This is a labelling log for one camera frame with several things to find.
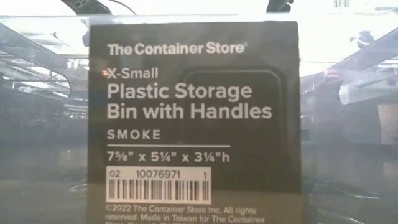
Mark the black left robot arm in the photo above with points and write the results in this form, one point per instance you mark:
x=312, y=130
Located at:
x=87, y=6

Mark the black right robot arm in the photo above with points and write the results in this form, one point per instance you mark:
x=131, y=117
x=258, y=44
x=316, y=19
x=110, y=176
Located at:
x=278, y=4

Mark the black bin label sticker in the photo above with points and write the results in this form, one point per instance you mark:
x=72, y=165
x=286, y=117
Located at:
x=192, y=124

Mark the smoke plastic storage bin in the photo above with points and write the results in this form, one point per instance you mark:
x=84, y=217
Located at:
x=46, y=140

